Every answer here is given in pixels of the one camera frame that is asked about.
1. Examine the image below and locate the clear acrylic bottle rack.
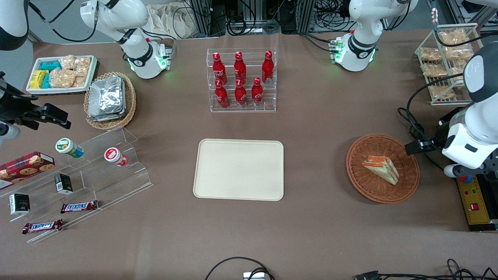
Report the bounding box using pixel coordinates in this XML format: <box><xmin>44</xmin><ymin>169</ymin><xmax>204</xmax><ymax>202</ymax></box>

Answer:
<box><xmin>206</xmin><ymin>47</ymin><xmax>278</xmax><ymax>114</ymax></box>

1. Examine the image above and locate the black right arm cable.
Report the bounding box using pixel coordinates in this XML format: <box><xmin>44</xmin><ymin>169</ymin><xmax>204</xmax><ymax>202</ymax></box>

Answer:
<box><xmin>28</xmin><ymin>0</ymin><xmax>98</xmax><ymax>43</ymax></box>

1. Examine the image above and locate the clear acrylic stepped stand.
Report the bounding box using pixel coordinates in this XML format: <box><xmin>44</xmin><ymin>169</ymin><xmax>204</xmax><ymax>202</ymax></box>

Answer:
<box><xmin>0</xmin><ymin>126</ymin><xmax>154</xmax><ymax>244</ymax></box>

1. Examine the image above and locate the snickers chocolate bar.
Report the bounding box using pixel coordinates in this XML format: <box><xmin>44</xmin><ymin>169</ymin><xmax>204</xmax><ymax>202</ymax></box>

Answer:
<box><xmin>22</xmin><ymin>219</ymin><xmax>64</xmax><ymax>235</ymax></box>
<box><xmin>60</xmin><ymin>200</ymin><xmax>99</xmax><ymax>214</ymax></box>

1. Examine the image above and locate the white wire rack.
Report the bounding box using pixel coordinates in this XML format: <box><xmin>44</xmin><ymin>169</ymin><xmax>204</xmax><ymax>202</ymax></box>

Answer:
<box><xmin>414</xmin><ymin>23</ymin><xmax>498</xmax><ymax>106</ymax></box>

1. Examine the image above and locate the black cable with connector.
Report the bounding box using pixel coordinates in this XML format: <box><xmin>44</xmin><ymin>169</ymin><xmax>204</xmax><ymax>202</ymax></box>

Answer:
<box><xmin>354</xmin><ymin>258</ymin><xmax>498</xmax><ymax>280</ymax></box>

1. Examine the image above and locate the black cable bundle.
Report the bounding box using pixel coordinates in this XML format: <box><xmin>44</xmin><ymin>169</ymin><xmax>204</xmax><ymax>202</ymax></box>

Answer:
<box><xmin>226</xmin><ymin>17</ymin><xmax>281</xmax><ymax>36</ymax></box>

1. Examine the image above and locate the red cookie box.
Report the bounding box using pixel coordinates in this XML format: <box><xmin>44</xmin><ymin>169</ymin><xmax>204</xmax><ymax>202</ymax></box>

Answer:
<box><xmin>0</xmin><ymin>151</ymin><xmax>55</xmax><ymax>190</ymax></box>

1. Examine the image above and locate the cream plastic tray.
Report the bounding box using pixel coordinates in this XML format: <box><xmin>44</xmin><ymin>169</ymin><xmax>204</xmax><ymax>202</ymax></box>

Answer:
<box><xmin>193</xmin><ymin>138</ymin><xmax>285</xmax><ymax>202</ymax></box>

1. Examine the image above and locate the small black box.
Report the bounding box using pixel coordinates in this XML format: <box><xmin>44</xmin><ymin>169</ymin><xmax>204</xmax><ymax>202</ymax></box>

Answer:
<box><xmin>54</xmin><ymin>173</ymin><xmax>74</xmax><ymax>195</ymax></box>
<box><xmin>9</xmin><ymin>193</ymin><xmax>31</xmax><ymax>215</ymax></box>

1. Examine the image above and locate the red cola bottle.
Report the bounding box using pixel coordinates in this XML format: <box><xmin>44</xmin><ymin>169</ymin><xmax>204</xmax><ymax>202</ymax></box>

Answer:
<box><xmin>251</xmin><ymin>77</ymin><xmax>264</xmax><ymax>107</ymax></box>
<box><xmin>233</xmin><ymin>51</ymin><xmax>247</xmax><ymax>83</ymax></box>
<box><xmin>214</xmin><ymin>79</ymin><xmax>230</xmax><ymax>109</ymax></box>
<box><xmin>261</xmin><ymin>50</ymin><xmax>275</xmax><ymax>84</ymax></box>
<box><xmin>234</xmin><ymin>79</ymin><xmax>248</xmax><ymax>108</ymax></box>
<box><xmin>212</xmin><ymin>52</ymin><xmax>228</xmax><ymax>85</ymax></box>

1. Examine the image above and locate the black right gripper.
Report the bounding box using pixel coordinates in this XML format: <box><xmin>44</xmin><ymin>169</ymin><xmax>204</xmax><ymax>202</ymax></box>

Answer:
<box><xmin>0</xmin><ymin>86</ymin><xmax>72</xmax><ymax>131</ymax></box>

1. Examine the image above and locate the triangular sandwich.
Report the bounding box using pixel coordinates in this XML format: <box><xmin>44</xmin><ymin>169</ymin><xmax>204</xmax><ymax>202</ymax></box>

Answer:
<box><xmin>361</xmin><ymin>155</ymin><xmax>400</xmax><ymax>186</ymax></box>

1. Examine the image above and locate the red lid yogurt cup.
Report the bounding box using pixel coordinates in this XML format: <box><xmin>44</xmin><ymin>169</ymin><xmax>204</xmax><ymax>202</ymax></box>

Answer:
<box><xmin>104</xmin><ymin>147</ymin><xmax>129</xmax><ymax>167</ymax></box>

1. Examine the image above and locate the beige cloth bag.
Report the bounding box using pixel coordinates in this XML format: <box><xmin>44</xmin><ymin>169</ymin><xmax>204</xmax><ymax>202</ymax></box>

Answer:
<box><xmin>147</xmin><ymin>3</ymin><xmax>197</xmax><ymax>40</ymax></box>

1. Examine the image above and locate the black power cable with plug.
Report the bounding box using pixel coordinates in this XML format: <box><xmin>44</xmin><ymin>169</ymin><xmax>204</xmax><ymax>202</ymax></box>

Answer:
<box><xmin>397</xmin><ymin>107</ymin><xmax>446</xmax><ymax>170</ymax></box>

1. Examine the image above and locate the white rectangular snack tray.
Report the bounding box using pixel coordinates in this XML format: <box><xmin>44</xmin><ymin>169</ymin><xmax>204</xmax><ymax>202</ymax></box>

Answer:
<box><xmin>26</xmin><ymin>55</ymin><xmax>98</xmax><ymax>95</ymax></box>

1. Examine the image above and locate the round brown wicker basket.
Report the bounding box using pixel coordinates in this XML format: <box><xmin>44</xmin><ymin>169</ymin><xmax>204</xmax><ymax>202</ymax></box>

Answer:
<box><xmin>345</xmin><ymin>134</ymin><xmax>421</xmax><ymax>204</ymax></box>

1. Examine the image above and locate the yellow snack pack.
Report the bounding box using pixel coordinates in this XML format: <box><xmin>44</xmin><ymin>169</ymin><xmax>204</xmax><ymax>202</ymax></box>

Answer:
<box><xmin>30</xmin><ymin>70</ymin><xmax>49</xmax><ymax>89</ymax></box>

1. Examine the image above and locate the green lid yogurt cup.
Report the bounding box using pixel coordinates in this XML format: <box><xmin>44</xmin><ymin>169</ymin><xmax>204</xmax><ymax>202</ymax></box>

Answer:
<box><xmin>55</xmin><ymin>138</ymin><xmax>84</xmax><ymax>158</ymax></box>

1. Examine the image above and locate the silver foil packs stack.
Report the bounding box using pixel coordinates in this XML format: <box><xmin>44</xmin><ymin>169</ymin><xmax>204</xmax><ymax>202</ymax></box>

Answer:
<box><xmin>87</xmin><ymin>75</ymin><xmax>127</xmax><ymax>123</ymax></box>

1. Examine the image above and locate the yellow black control box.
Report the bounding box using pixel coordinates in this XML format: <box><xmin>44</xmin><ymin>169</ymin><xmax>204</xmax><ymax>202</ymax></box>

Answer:
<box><xmin>455</xmin><ymin>175</ymin><xmax>498</xmax><ymax>233</ymax></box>

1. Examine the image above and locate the black looped cable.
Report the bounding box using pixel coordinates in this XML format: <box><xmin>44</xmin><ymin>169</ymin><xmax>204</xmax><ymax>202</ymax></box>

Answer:
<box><xmin>205</xmin><ymin>256</ymin><xmax>276</xmax><ymax>280</ymax></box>

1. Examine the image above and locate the oval brown wicker basket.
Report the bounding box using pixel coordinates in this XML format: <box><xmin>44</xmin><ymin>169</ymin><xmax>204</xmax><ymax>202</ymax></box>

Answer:
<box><xmin>83</xmin><ymin>72</ymin><xmax>137</xmax><ymax>131</ymax></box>

